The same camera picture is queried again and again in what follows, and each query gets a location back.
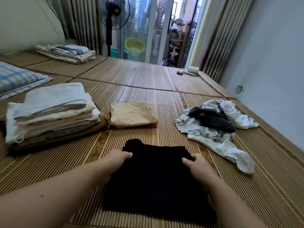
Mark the person's right hand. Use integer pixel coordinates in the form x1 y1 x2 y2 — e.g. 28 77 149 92
181 153 224 192

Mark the person's left hand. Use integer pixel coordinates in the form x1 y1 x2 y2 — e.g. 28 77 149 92
97 149 134 184

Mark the black red garment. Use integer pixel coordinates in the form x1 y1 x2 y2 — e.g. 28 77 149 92
102 138 217 224

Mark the tan beige garment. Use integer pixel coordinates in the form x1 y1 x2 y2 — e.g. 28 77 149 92
109 101 159 129

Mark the dark grey garment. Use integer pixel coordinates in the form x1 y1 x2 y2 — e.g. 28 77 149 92
187 106 236 134

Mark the small floral white garment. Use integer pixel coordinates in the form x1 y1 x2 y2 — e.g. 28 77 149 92
201 98 260 130

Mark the bamboo bed mat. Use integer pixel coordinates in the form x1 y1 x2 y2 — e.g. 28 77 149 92
0 52 304 228

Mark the stack of light clothes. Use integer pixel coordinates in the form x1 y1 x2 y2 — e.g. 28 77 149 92
5 95 102 143

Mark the person's left forearm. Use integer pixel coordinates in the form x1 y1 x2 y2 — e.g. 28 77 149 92
0 161 112 228

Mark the person's right forearm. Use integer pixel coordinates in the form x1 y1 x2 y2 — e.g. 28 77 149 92
204 180 269 228

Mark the yellow green basin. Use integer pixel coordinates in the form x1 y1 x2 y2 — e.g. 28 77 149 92
124 37 147 55

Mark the folded striped blanket stack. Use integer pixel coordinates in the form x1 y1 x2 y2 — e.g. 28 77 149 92
34 43 97 65

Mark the blue plaid pillow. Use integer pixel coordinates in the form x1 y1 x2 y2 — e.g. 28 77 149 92
0 61 54 101

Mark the cluttered balcony shelf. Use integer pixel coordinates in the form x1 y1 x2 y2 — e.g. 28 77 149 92
166 16 189 69

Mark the beige patterned curtain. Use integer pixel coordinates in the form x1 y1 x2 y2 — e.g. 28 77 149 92
57 0 108 55
199 0 255 83

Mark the sliding glass balcony door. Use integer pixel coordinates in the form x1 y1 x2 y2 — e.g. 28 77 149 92
114 0 205 70

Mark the black standing fan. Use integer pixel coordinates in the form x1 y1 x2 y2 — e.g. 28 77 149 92
96 0 132 58

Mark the cream padded headboard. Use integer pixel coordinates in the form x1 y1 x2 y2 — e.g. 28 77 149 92
0 0 67 55

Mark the black cable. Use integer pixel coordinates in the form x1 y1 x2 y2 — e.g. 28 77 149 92
44 0 72 34

